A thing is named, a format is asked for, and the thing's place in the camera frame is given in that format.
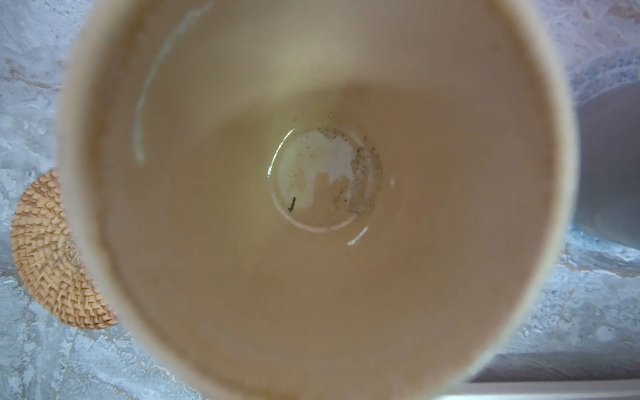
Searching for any yellow-green mug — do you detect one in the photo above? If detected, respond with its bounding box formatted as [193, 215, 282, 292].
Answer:
[58, 1, 578, 399]

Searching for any woven tan coaster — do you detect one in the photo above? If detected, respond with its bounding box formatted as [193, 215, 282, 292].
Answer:
[11, 169, 118, 330]

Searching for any dark grey mug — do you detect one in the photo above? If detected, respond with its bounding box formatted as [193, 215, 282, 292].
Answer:
[574, 83, 639, 249]

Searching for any blue grey round coaster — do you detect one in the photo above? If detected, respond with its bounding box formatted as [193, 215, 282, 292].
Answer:
[561, 226, 639, 278]

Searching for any beige serving tray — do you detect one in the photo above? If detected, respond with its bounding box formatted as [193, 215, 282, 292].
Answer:
[439, 379, 639, 399]

